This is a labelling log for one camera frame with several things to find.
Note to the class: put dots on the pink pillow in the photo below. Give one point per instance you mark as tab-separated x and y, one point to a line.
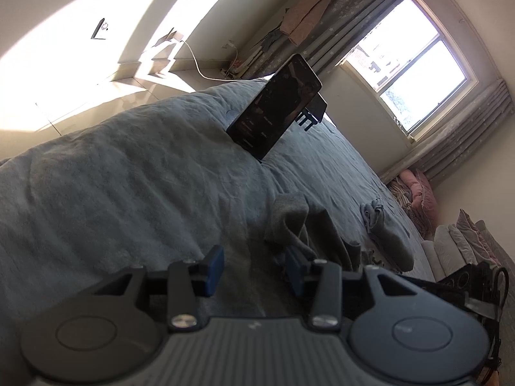
422	197

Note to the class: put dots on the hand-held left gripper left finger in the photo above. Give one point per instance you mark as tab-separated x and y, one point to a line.
213	270

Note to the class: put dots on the white power strip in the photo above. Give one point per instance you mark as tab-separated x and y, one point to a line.
233	68

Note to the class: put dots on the small black phone stand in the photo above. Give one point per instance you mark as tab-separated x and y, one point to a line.
305	120

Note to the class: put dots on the black wall fixture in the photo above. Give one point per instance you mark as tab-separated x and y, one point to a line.
98	29

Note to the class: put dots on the grey pillow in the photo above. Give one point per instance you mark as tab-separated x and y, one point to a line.
478	237

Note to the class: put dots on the small phone on stand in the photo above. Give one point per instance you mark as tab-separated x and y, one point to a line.
318	106

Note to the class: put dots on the window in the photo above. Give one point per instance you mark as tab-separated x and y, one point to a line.
418	64

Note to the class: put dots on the striped folded blanket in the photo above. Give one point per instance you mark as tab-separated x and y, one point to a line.
402	201

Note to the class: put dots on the grey star-print curtain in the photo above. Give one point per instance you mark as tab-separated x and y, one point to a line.
462	140

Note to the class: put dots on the large dark phone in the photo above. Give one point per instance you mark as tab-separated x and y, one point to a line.
273	108

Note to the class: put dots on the pink quilted jacket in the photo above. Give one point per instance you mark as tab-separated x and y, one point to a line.
305	14

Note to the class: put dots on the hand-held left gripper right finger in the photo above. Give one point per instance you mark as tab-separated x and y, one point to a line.
297	275

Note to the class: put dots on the grey knit sweater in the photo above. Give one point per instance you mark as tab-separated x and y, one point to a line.
289	217

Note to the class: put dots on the folded grey-white quilt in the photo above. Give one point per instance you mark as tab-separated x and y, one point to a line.
446	249

